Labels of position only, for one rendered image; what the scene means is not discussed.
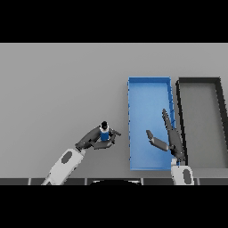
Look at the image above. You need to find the left robot hand dark grey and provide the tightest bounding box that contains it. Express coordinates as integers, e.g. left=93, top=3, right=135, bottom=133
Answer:
left=74, top=125, right=122, bottom=153

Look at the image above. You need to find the right robot hand dark grey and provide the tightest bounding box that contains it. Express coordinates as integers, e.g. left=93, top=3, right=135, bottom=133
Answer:
left=145, top=108, right=187, bottom=166

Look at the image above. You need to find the blue pipe with dark end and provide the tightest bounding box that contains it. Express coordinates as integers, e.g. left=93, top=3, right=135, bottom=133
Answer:
left=100, top=120, right=110, bottom=143

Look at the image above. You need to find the blue bin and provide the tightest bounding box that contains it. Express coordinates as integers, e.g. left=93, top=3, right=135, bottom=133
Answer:
left=126, top=76, right=181, bottom=171

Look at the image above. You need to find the dark grey bin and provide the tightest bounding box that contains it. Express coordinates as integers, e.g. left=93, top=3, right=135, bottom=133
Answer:
left=175, top=77, right=228, bottom=170

